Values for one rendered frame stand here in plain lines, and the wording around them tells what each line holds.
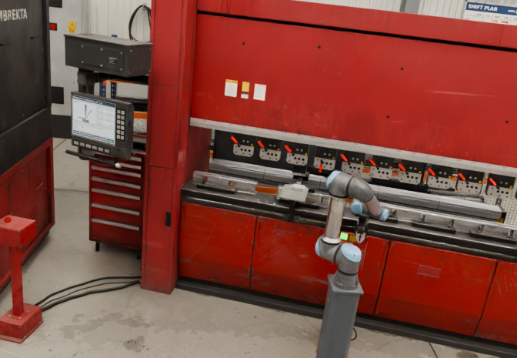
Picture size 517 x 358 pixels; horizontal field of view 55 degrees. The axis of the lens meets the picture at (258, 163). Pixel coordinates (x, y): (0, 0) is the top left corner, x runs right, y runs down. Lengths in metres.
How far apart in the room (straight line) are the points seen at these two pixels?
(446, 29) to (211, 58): 1.56
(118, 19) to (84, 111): 4.48
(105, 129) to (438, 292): 2.57
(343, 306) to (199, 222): 1.38
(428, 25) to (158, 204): 2.23
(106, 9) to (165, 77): 4.35
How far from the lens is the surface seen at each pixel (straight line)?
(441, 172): 3.65
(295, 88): 3.50
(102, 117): 3.27
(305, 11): 3.44
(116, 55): 3.16
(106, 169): 4.29
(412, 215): 3.75
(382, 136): 3.54
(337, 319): 3.05
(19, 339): 3.80
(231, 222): 3.77
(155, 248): 3.95
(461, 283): 3.89
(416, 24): 3.43
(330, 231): 2.90
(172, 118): 3.54
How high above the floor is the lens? 2.30
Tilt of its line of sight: 19 degrees down
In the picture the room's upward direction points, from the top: 6 degrees clockwise
